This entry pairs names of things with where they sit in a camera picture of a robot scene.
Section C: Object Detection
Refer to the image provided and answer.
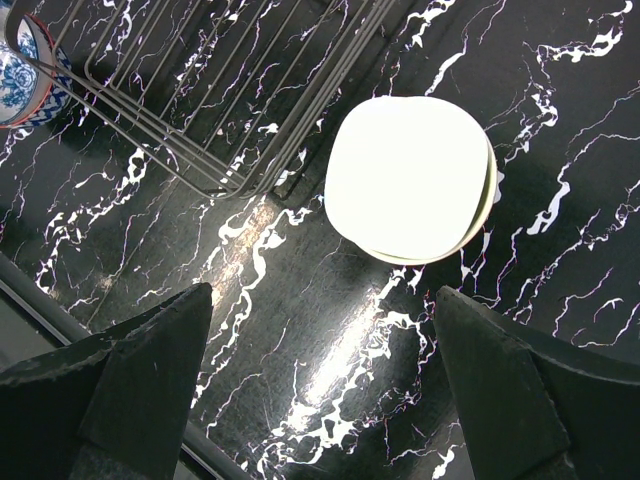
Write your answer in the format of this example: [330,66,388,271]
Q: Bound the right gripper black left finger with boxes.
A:
[1,283,212,479]

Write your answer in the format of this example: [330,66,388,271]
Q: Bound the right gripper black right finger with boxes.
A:
[434,286,639,479]

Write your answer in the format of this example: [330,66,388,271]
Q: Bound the blue white patterned bowl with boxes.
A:
[1,15,72,129]

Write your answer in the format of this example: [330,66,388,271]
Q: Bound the white top bowl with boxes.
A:
[324,96,489,259]

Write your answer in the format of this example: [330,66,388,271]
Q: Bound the dark wire dish rack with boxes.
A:
[1,1,396,198]

